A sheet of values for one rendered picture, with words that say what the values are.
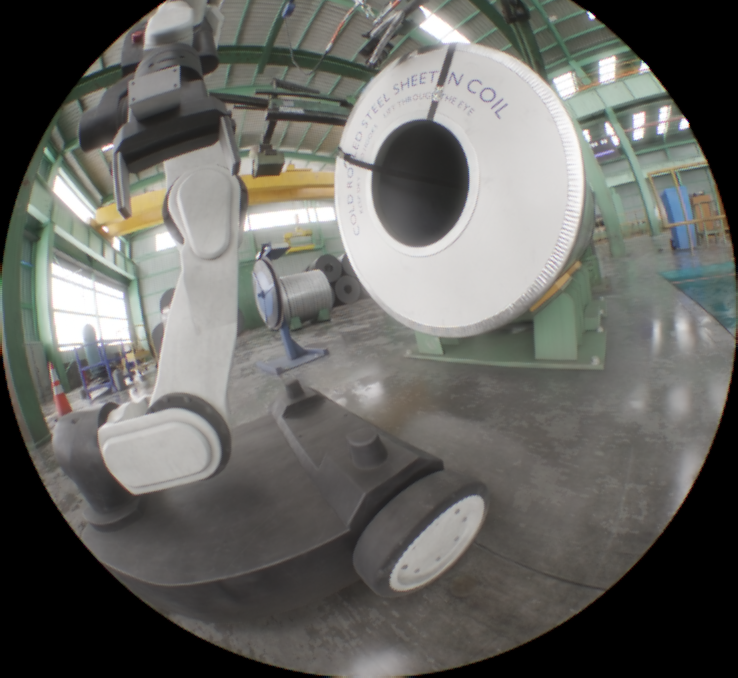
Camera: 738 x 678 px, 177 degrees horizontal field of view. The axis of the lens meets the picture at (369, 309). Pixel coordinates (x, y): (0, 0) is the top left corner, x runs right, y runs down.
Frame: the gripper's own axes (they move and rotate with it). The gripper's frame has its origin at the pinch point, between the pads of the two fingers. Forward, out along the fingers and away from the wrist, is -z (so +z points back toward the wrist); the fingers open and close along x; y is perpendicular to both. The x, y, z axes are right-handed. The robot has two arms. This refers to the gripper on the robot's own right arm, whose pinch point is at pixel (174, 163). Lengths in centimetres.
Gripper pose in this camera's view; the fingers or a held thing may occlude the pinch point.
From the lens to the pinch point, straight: 25.1
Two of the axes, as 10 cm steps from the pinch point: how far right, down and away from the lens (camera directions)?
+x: 7.4, -4.3, 5.1
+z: -4.1, -9.0, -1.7
